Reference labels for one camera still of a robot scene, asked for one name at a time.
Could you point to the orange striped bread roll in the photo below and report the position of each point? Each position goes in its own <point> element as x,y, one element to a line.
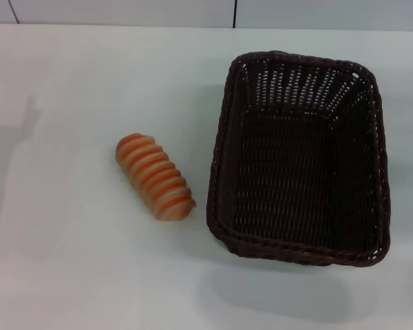
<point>155,175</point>

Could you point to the dark brown woven basket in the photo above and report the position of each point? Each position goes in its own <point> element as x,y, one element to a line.
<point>296,172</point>

